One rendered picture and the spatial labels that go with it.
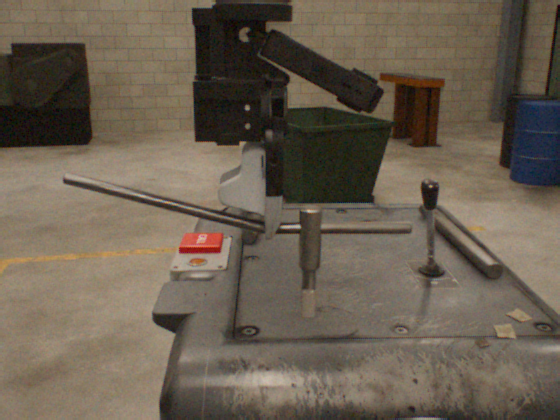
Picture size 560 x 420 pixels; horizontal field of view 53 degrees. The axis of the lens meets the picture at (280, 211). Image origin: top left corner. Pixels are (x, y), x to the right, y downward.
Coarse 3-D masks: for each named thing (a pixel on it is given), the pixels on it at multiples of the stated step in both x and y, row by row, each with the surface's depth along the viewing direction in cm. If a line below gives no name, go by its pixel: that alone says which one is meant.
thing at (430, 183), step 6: (426, 180) 63; (432, 180) 63; (420, 186) 63; (426, 186) 63; (432, 186) 62; (438, 186) 63; (426, 192) 63; (432, 192) 63; (438, 192) 63; (426, 198) 64; (432, 198) 63; (426, 204) 65; (432, 204) 64
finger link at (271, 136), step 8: (272, 112) 49; (280, 112) 49; (272, 120) 48; (280, 120) 48; (272, 128) 48; (280, 128) 48; (272, 136) 48; (280, 136) 48; (272, 144) 48; (280, 144) 48; (272, 152) 48; (280, 152) 48; (272, 160) 49; (280, 160) 49; (272, 168) 49; (280, 168) 49; (272, 176) 50; (280, 176) 49; (272, 184) 50; (280, 184) 50; (272, 192) 51; (280, 192) 50
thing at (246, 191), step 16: (256, 160) 51; (240, 176) 51; (256, 176) 51; (224, 192) 51; (240, 192) 51; (256, 192) 52; (240, 208) 52; (256, 208) 52; (272, 208) 51; (272, 224) 53
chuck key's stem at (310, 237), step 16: (304, 208) 54; (320, 208) 54; (304, 224) 54; (320, 224) 55; (304, 240) 55; (320, 240) 55; (304, 256) 55; (320, 256) 56; (304, 272) 56; (304, 288) 57; (304, 304) 57
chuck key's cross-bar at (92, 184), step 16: (64, 176) 52; (80, 176) 53; (96, 192) 53; (112, 192) 53; (128, 192) 53; (144, 192) 53; (176, 208) 54; (192, 208) 54; (208, 208) 54; (240, 224) 54; (256, 224) 54; (288, 224) 55; (336, 224) 55; (352, 224) 55; (368, 224) 55; (384, 224) 55; (400, 224) 55
